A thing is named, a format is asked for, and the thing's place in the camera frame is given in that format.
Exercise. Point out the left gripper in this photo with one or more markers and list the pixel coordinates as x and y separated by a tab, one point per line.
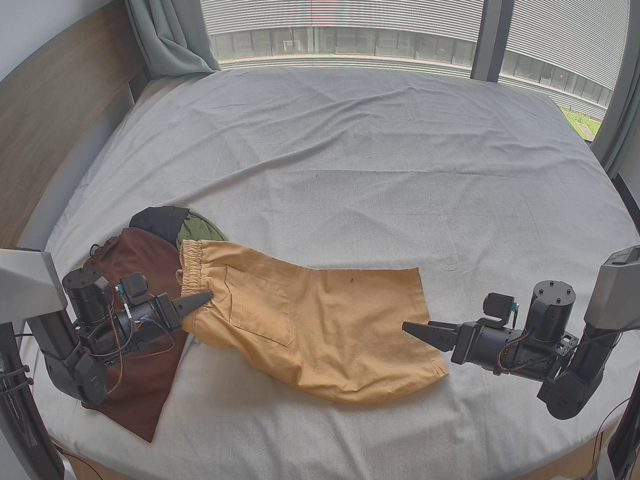
155	318

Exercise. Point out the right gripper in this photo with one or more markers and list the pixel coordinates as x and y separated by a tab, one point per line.
482	345

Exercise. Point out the tan shorts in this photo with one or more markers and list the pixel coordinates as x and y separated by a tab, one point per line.
340	328

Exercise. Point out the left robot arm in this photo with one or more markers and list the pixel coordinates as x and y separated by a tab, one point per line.
30	288

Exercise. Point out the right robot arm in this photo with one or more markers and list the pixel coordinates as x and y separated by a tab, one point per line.
610	293

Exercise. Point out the bed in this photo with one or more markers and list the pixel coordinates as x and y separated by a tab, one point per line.
375	143

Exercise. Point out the white garment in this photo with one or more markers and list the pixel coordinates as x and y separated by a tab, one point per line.
192	339

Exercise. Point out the green garment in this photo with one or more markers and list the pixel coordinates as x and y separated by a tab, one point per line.
200	230

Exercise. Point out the black garment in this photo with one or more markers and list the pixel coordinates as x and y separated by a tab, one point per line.
155	220

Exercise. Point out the dark brown shorts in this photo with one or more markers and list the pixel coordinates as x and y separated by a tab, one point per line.
145	393

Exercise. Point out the grey-green curtain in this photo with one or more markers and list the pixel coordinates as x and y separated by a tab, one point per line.
160	28

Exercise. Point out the window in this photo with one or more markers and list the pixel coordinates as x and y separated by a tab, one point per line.
350	13

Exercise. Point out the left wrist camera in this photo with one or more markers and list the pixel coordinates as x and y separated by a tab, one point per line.
134	288

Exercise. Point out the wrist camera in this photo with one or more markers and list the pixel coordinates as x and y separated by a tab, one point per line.
134	288
500	304

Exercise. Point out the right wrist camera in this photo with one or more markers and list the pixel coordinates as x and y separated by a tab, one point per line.
500	304

